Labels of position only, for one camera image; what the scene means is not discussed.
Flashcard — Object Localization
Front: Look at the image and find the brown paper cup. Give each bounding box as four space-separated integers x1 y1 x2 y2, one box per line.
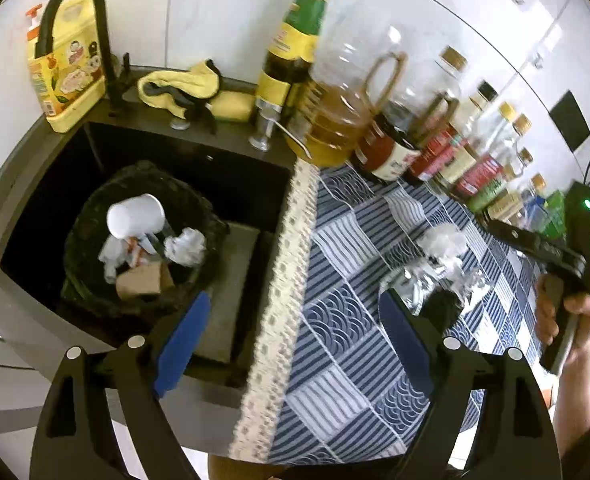
116 261 174 301

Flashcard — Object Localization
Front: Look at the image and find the white paper ball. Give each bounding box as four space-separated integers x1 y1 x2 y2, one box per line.
164 228 207 268

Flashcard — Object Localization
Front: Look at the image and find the black kitchen faucet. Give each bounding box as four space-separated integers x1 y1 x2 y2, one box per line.
28 0 130 132

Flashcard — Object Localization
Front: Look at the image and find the green packaged bottle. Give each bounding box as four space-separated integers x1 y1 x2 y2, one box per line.
540 191 566 240

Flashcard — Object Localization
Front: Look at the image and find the green-label dark glass bottle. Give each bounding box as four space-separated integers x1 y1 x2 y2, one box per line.
250 0 327 125

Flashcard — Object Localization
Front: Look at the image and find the chrome soap dispenser pump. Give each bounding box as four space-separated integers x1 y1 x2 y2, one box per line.
249 98 311 158

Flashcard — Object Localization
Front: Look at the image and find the red-label bottle gold cap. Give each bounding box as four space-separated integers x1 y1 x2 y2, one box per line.
402 46 467 152

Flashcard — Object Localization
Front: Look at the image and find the black wall socket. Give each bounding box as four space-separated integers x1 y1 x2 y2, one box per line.
549 90 590 152

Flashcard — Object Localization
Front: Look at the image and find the yellow dish soap bottle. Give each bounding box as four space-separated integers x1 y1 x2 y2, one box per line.
26 0 106 133

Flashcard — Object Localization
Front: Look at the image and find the clear bottle yellow cap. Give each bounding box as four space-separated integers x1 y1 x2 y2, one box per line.
437 101 518 196

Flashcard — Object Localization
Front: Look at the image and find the white plastic cup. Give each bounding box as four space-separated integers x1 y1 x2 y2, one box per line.
106 194 166 240

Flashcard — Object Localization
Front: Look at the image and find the soy sauce bottle white label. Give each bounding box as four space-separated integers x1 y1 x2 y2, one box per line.
350 106 421 182

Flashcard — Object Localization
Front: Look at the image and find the white tissue with orange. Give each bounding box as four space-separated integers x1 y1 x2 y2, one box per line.
97 235 146 284

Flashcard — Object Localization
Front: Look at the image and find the black kitchen sink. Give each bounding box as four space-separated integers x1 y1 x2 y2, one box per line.
1 122 290 389

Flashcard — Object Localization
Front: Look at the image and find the blue white patterned tablecloth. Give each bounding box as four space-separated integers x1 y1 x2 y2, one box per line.
229 162 541 465

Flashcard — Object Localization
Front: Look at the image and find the black-lined trash bin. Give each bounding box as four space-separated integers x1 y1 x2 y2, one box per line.
62 162 229 325

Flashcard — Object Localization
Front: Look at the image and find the silver foil wrapper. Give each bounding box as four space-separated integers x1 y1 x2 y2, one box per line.
378 258 490 314

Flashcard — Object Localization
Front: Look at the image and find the person's right hand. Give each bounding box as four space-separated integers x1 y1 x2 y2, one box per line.
533 274 590 361

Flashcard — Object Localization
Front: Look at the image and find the large clear cooking oil jug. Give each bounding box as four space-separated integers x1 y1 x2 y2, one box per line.
286 3 408 168

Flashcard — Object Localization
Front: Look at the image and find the yellow cleaning cloth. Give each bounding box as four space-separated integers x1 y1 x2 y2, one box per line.
138 58 255 134

